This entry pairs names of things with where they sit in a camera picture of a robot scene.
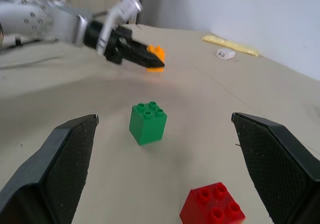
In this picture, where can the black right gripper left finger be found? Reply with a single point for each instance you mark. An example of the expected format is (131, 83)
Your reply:
(50, 174)

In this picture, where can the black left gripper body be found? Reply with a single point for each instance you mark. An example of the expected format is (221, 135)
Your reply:
(115, 45)

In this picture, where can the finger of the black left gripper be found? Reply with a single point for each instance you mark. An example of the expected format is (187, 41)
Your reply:
(140, 44)
(143, 57)

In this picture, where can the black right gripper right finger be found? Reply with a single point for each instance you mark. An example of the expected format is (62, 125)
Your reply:
(280, 169)

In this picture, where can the orange toy brick cube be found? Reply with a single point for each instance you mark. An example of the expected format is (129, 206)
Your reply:
(160, 55)

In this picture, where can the green toy brick cube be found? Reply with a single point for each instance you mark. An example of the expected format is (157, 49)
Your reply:
(147, 128)

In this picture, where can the red toy brick cube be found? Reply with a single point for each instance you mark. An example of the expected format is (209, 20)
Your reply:
(212, 206)

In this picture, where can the small white box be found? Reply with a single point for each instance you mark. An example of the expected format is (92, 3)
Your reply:
(225, 53)

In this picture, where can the yellow plastic bag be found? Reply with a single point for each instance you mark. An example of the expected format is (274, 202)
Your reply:
(231, 44)

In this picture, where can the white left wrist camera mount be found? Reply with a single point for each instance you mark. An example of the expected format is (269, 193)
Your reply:
(117, 12)

